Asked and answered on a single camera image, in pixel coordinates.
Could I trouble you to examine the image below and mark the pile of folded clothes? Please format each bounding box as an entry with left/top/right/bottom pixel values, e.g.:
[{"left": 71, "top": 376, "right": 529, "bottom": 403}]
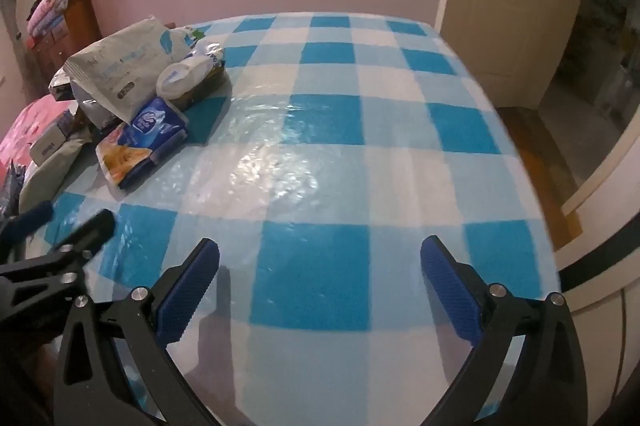
[{"left": 26, "top": 0, "right": 90, "bottom": 39}]

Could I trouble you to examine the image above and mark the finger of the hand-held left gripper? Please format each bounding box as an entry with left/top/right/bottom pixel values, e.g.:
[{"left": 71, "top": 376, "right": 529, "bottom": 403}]
[
  {"left": 0, "top": 209, "right": 117, "bottom": 337},
  {"left": 0, "top": 200, "right": 55, "bottom": 252}
]

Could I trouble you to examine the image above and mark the green white packet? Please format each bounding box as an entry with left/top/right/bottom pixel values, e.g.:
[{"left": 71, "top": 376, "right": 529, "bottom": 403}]
[{"left": 165, "top": 24, "right": 213, "bottom": 57}]

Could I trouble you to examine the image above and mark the orange printed packet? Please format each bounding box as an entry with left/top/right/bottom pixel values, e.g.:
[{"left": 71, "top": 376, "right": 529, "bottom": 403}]
[{"left": 95, "top": 126, "right": 188, "bottom": 193}]

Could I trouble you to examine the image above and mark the blue tissue pack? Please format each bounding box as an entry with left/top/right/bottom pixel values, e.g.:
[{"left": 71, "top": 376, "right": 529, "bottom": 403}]
[{"left": 122, "top": 97, "right": 190, "bottom": 147}]

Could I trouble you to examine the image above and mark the brown wooden cabinet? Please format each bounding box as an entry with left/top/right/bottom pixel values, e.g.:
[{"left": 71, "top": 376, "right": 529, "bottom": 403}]
[{"left": 30, "top": 0, "right": 101, "bottom": 77}]

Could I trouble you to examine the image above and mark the white door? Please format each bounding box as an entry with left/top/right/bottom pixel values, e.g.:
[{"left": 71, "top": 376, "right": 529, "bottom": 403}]
[{"left": 434, "top": 0, "right": 588, "bottom": 109}]

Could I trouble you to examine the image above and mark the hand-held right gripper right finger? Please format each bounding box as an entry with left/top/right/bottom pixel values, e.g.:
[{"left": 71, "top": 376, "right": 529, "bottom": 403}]
[{"left": 420, "top": 235, "right": 588, "bottom": 426}]

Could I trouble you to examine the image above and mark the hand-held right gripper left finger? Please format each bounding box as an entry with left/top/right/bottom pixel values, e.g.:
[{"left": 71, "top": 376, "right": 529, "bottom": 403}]
[{"left": 52, "top": 237, "right": 221, "bottom": 426}]

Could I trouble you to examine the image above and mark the beige plastic bag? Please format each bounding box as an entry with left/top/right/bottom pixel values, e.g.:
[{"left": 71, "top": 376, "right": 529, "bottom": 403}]
[{"left": 20, "top": 131, "right": 96, "bottom": 207}]

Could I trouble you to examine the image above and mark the pink heart print blanket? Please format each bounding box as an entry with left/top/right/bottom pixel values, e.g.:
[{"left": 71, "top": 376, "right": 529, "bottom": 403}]
[{"left": 0, "top": 98, "right": 76, "bottom": 167}]

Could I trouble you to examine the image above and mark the white blue plastic wrapper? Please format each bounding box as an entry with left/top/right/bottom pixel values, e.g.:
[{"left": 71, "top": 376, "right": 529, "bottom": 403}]
[{"left": 190, "top": 41, "right": 226, "bottom": 63}]

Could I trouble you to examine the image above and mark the dark patterned cloth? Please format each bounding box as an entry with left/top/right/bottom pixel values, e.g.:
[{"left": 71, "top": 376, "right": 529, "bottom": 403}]
[{"left": 0, "top": 161, "right": 26, "bottom": 217}]

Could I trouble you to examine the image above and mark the small white box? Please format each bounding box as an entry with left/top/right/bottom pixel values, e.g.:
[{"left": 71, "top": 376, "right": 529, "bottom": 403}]
[{"left": 29, "top": 126, "right": 68, "bottom": 164}]

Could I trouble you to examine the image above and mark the blue checkered tablecloth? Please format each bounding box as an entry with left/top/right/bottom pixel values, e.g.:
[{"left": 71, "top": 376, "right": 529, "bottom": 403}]
[{"left": 25, "top": 11, "right": 561, "bottom": 426}]

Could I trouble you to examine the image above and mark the brown box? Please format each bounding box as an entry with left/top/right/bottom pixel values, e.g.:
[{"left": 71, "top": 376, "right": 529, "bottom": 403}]
[{"left": 175, "top": 66, "right": 232, "bottom": 112}]

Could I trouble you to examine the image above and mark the silver foil bag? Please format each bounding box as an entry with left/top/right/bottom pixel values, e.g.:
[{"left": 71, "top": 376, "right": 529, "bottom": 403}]
[{"left": 48, "top": 66, "right": 101, "bottom": 132}]

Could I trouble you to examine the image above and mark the white round wipes pack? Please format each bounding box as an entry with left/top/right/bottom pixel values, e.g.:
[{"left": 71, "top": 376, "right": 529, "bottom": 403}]
[{"left": 156, "top": 56, "right": 221, "bottom": 101}]

